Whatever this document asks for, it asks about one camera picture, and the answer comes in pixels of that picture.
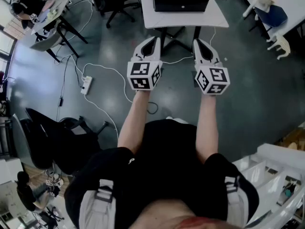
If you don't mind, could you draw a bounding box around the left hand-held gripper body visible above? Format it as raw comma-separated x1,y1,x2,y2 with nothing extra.
126,55,164,91

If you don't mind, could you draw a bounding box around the black office chair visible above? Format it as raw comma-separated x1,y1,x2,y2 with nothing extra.
80,0,139,29
25,107,110,176

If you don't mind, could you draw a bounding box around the person's white shoe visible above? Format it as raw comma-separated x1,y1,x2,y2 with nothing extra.
165,116,189,124

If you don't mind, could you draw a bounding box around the white shelf unit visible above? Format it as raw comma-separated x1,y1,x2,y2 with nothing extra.
232,143,305,228

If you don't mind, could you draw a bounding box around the blue chair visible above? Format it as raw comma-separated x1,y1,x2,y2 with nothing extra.
249,4,289,37

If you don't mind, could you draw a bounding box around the person's right forearm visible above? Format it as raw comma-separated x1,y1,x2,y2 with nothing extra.
195,93,219,163

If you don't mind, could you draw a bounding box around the person's black shirt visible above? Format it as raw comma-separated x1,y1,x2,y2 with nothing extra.
64,119,260,229

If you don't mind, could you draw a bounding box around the grey chair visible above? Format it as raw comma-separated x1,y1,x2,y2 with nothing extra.
30,29,66,52

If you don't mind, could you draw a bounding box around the white cable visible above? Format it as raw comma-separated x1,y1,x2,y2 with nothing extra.
82,62,134,104
162,27,216,64
83,94,120,140

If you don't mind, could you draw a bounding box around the white table with black legs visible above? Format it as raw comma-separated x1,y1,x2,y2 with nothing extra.
139,0,229,56

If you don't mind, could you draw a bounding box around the person's left forearm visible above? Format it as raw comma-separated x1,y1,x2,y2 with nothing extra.
117,89,153,155

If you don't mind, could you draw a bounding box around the white harness strap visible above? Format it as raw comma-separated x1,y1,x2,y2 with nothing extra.
224,175,249,229
78,179,117,229

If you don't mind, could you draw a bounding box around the white power strip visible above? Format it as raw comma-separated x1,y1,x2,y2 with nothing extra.
80,75,93,95

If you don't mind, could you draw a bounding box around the long white table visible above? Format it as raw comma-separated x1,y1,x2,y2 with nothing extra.
234,0,305,42

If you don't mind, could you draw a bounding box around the person's face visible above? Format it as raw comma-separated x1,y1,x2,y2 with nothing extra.
128,199,229,229

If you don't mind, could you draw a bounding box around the black cable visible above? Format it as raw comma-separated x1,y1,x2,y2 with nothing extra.
147,101,159,115

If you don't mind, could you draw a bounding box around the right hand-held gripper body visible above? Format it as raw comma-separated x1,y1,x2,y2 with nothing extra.
191,59,231,96

